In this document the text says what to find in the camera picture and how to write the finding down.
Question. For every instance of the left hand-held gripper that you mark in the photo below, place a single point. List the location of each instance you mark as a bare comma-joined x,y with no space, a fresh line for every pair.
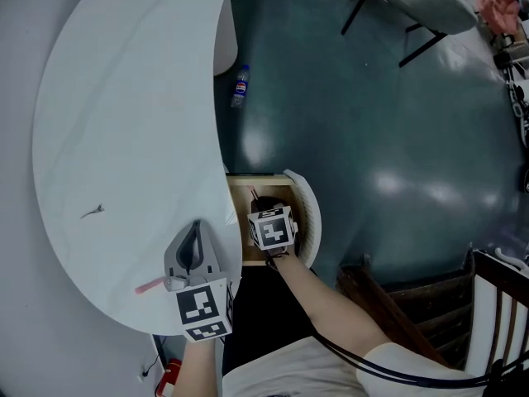
202,308

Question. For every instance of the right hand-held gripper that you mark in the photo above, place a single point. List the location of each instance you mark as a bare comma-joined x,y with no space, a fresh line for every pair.
273,230

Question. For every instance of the large wooden drawer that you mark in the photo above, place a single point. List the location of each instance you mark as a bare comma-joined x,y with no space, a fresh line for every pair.
308,217

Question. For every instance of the person's left forearm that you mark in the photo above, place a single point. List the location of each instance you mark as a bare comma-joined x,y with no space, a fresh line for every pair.
198,366

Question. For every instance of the person's right forearm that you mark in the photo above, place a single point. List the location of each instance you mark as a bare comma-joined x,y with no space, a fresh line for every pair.
330,308

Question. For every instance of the person's black trousers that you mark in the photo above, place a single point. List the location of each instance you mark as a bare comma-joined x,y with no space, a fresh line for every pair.
264,304

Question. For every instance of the plastic water bottle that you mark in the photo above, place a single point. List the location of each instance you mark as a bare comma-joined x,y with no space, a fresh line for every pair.
240,87

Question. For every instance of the person's white printed shirt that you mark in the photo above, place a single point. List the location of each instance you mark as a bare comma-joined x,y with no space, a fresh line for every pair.
297,370

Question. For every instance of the brown wooden chair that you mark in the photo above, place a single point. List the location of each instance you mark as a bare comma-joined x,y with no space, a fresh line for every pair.
413,300

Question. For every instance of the white chair cushion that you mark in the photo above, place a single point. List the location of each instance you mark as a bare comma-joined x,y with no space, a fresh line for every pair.
483,325

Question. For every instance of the pile of black equipment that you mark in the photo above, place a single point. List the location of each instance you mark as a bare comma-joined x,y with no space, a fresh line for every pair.
516,89

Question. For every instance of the white wall socket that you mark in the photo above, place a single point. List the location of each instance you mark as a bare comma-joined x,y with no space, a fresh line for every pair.
144,374

